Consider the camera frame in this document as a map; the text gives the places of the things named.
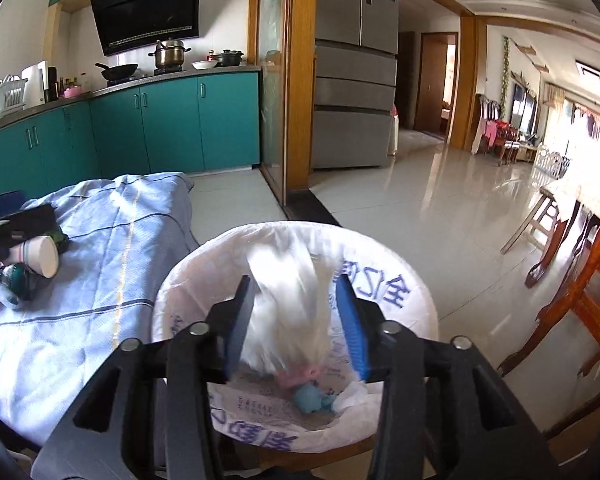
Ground white covered item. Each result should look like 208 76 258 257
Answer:
387 105 401 157

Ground black wok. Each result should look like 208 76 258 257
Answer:
94 62 139 82

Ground black lidded pot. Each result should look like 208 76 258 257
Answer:
214 49 246 67

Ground grey multi-door refrigerator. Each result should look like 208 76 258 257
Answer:
311 0 400 170

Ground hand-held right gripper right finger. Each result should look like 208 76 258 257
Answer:
334 275 563 480

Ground crumpled white tissue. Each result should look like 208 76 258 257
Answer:
337 382 383 411

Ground black range hood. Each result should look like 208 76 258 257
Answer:
90 0 201 57

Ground black television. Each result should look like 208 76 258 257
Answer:
510 82 538 136

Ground white plastic wrapper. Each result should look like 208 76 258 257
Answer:
240 240 331 381

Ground green leaf garland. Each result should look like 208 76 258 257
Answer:
499 36 511 111

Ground teal lower cabinets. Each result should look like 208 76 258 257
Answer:
0 71 262 198

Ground wooden chairs with pink cloth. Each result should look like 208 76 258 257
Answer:
470 94 520 166

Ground gas stove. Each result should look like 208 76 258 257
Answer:
102 70 191 86

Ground glass sliding door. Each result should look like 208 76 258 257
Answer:
256 0 288 201

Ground carved red wooden chair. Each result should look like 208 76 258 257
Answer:
495 220 600 441

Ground brown wooden door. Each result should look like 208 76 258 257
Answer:
414 32 459 137

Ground white paper cup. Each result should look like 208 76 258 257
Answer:
9 236 61 279

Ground light wooden stool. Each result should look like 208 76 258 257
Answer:
500 191 561 256

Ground table with blue cloth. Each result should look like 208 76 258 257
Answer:
0 172 201 448

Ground dining table with cloth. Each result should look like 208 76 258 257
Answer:
525 162 600 291

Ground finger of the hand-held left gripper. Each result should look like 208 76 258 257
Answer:
7 204 57 247
0 191 27 215

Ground steel stock pot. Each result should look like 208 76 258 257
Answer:
148 39 192 69

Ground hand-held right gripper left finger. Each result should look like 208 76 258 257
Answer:
30 275 256 480

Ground wastebasket with white bag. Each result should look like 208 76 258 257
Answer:
151 221 440 453

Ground ceiling air vent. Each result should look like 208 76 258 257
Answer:
575 60 600 86

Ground crumpled blue paper ball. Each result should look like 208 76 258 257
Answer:
294 381 339 415

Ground white kitchen appliance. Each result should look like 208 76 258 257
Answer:
21 60 49 107

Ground green plastic bottle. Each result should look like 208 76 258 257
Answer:
0 262 43 309

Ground white dish rack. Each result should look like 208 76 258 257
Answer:
0 75 28 128

